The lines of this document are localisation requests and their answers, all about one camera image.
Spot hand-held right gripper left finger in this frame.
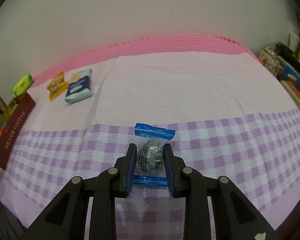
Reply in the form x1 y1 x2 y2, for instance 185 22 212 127
21 143 137 240

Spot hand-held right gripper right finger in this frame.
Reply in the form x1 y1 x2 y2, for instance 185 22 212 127
164 144 277 240

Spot blue snack packet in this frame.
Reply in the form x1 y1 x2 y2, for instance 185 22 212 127
134 122 176 189

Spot brown candy box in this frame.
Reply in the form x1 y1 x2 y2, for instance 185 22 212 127
0 92 37 169

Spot pink purple checked bedsheet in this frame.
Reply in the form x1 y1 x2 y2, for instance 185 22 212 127
0 34 300 240

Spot navy and teal snack packet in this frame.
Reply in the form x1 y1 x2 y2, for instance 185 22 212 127
64 69 93 104

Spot green snack packet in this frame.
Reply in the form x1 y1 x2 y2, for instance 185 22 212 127
11 74 34 96

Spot floral printed bag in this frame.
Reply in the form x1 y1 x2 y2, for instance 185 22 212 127
256 45 285 78

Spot white cup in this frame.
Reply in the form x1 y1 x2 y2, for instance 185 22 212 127
289 34 300 52

